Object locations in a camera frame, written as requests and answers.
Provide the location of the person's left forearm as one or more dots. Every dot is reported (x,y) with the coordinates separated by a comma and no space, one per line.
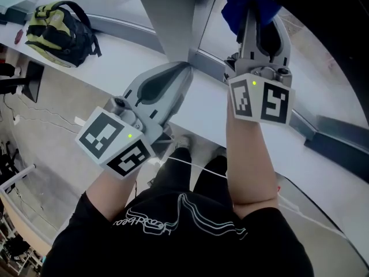
(115,192)

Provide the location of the white plug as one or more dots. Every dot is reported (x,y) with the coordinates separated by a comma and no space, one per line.
(16,119)

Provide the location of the person's black trousers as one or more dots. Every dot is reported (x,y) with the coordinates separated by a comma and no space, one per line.
(176,175)

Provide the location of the person's right forearm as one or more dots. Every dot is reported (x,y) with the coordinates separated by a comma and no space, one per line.
(248,166)

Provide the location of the person's shoe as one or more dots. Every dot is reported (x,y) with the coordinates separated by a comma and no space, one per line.
(183,143)
(220,151)

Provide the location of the small red object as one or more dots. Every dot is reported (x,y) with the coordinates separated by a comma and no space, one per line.
(19,36)

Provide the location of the black chair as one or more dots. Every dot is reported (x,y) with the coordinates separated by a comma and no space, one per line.
(10,79)

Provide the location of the green and black backpack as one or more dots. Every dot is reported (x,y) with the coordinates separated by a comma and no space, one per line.
(59,35)

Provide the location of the person's black printed shirt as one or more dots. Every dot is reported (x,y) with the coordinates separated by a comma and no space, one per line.
(178,250)

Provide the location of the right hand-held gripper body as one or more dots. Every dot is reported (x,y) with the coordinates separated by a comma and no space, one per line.
(259,97)

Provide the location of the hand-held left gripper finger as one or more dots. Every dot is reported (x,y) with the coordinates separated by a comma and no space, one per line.
(152,72)
(180,97)

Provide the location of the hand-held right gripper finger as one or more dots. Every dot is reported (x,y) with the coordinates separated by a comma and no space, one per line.
(249,39)
(286,50)

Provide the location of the grey window frame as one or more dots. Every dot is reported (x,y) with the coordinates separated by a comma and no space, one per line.
(173,19)

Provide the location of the white window sill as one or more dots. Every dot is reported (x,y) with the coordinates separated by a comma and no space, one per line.
(121,56)

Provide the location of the person's right shoe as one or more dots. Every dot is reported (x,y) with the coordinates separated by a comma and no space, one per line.
(220,151)

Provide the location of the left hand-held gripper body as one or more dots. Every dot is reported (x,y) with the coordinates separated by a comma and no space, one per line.
(113,143)

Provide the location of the blue cloth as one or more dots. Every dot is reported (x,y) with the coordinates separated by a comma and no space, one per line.
(239,1)

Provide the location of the person's left shoe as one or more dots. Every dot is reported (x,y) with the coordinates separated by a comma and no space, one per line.
(183,143)

